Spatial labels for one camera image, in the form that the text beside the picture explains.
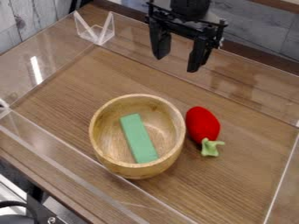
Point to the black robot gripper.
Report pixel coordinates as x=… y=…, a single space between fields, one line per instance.
x=189 y=19

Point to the light wooden bowl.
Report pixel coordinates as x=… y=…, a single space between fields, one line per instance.
x=165 y=125

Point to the green rectangular stick block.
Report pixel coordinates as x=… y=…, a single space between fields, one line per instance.
x=138 y=139

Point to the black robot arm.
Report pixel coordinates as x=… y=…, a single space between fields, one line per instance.
x=189 y=19

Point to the red plush strawberry toy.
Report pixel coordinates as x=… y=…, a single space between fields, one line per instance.
x=203 y=127

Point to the clear acrylic corner bracket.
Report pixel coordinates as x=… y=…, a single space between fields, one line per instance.
x=97 y=34

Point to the clear acrylic enclosure wall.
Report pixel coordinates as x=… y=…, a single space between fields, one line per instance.
x=58 y=78

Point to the black metal table mount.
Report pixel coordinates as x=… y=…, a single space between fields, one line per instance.
x=25 y=208

